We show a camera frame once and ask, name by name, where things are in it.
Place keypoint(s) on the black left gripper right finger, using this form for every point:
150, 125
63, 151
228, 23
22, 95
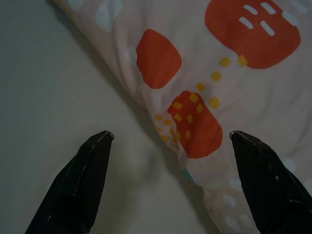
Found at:
273, 190

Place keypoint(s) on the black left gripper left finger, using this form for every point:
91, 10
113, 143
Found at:
78, 190

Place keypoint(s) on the pink patterned pillow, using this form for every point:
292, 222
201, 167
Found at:
243, 97

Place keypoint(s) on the white bed sheet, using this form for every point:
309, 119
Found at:
48, 97

